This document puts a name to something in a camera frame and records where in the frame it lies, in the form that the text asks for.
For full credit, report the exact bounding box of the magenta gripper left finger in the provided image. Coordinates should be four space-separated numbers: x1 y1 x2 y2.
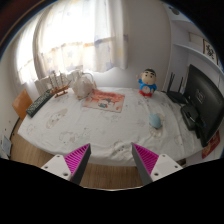
42 144 91 185

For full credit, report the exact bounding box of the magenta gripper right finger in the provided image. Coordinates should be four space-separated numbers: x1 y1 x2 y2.
132 143 182 185

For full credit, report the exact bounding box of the orange cartoon mouse pad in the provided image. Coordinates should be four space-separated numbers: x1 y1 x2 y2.
83 90 125 113

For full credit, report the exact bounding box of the white patterned tablecloth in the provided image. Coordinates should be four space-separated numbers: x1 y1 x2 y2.
18 87 202 166

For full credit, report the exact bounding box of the red paper decoration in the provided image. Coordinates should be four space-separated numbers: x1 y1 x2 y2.
202 132 220 159

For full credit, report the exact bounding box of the black wifi router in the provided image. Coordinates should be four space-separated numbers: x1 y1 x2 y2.
166 73 186 104

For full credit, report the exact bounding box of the black keyboard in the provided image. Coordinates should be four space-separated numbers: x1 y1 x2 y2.
26 90 53 117

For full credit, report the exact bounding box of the wooden model sailing ship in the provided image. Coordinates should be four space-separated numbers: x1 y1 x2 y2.
49 72 71 98

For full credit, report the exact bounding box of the orange wooden chair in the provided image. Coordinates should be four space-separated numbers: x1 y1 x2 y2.
12 89 33 120

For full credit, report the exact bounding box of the white plastic bag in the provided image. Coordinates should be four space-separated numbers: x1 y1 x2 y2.
72 73 97 100

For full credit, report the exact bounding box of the cartoon boy figurine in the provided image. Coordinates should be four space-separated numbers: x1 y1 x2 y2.
137 68 157 97

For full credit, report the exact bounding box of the black computer monitor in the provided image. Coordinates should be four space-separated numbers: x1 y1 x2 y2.
181 65 224 147

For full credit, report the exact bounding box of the sheer white curtain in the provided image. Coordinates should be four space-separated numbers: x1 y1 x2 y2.
14 0 129 85

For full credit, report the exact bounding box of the framed calligraphy picture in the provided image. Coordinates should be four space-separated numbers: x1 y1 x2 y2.
203 39 218 64

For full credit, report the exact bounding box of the white wall shelf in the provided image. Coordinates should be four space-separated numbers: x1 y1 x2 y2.
163 3 224 95

